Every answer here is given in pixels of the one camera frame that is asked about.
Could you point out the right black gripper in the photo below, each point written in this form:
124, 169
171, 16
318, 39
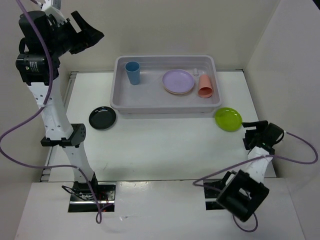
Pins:
260, 127

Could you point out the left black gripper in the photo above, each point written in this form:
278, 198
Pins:
92, 36

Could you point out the blue plastic cup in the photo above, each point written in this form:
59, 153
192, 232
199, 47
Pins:
132, 69

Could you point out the coral plastic cup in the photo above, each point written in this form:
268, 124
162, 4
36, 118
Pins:
205, 89

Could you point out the orange plastic plate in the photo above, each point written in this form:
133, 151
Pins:
179, 93

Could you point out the purple plastic plate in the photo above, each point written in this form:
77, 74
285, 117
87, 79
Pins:
178, 80

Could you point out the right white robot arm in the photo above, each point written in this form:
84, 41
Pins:
244, 190

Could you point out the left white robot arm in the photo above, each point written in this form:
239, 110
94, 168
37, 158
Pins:
45, 41

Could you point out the lavender plastic bin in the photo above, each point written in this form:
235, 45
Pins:
150, 95

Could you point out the green plastic plate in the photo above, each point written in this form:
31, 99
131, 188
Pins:
228, 119

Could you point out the black plate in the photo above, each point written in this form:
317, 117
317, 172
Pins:
102, 118

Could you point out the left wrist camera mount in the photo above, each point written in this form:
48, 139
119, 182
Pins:
52, 7

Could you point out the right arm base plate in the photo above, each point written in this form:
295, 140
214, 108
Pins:
211, 195

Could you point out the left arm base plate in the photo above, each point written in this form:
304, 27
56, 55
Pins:
82, 201

